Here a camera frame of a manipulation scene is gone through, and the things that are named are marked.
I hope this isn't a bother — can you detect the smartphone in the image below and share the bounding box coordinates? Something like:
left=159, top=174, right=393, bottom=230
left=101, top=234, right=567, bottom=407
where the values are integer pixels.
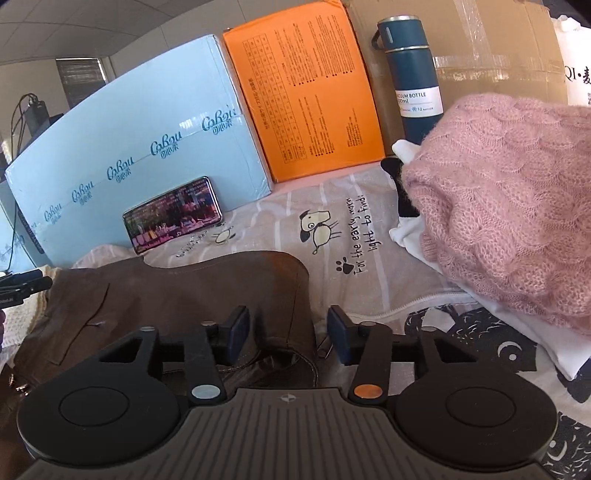
left=123, top=176, right=224, bottom=256

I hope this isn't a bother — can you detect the grey printed bedsheet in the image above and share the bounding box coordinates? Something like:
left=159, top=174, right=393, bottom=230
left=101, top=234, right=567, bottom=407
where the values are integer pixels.
left=71, top=162, right=481, bottom=326

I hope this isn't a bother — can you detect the dark patterned blanket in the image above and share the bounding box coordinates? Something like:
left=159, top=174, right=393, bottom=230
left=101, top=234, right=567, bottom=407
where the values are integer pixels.
left=401, top=302, right=591, bottom=480

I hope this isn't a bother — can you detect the brown cardboard box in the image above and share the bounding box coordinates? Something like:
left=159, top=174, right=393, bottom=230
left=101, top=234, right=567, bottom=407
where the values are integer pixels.
left=344, top=0, right=571, bottom=154

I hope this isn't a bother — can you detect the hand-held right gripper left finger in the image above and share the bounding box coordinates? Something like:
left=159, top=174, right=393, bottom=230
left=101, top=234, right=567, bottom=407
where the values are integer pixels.
left=96, top=305, right=251, bottom=408

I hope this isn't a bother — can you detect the dark blue vacuum bottle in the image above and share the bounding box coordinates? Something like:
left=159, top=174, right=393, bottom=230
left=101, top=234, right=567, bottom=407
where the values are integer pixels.
left=369, top=17, right=445, bottom=145

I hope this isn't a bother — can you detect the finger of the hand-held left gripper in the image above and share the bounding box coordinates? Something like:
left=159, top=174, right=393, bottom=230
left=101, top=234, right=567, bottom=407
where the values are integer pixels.
left=0, top=276, right=54, bottom=302
left=0, top=270, right=45, bottom=288

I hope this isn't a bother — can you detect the large light blue box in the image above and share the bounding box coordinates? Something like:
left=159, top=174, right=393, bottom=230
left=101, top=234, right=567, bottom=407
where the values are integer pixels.
left=4, top=34, right=274, bottom=269

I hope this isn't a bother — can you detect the dark window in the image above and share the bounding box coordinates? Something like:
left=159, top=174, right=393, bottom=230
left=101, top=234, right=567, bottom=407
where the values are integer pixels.
left=55, top=56, right=116, bottom=112

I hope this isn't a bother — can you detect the black device with cables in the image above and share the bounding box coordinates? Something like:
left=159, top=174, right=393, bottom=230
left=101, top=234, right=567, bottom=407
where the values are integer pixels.
left=9, top=92, right=49, bottom=139

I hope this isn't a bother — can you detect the black and white garment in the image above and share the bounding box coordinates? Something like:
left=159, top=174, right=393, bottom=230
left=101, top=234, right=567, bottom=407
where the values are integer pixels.
left=381, top=140, right=426, bottom=222

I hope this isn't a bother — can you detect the brown leather garment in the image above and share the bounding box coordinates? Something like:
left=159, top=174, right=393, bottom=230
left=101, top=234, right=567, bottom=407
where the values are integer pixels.
left=0, top=250, right=325, bottom=464

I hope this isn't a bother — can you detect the orange box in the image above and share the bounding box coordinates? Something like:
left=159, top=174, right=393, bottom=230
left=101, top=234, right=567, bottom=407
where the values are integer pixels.
left=223, top=0, right=387, bottom=184

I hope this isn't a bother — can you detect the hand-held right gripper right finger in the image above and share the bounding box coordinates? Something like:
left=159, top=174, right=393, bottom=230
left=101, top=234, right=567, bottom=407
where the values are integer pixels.
left=327, top=305, right=482, bottom=409

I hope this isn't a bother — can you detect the pink knit sweater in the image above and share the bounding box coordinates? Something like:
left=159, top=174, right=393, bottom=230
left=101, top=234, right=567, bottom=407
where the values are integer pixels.
left=399, top=92, right=591, bottom=340

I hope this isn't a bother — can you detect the white plastic bag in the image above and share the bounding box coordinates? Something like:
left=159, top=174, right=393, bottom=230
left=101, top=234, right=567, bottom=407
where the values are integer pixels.
left=551, top=14, right=591, bottom=110

